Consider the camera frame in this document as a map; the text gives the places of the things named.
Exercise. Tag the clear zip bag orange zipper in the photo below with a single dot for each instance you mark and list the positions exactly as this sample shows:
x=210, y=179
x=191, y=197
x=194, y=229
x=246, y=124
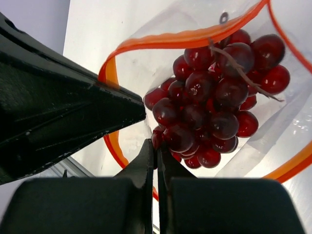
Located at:
x=281, y=148

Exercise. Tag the red grape bunch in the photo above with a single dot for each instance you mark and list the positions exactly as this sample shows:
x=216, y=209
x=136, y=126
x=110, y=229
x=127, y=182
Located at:
x=205, y=108

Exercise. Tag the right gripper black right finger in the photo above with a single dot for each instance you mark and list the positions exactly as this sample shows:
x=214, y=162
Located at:
x=191, y=205

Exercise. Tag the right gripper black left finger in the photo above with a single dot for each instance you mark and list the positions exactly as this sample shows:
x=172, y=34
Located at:
x=121, y=204

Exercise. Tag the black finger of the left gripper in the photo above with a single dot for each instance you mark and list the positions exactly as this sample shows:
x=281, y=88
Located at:
x=50, y=107

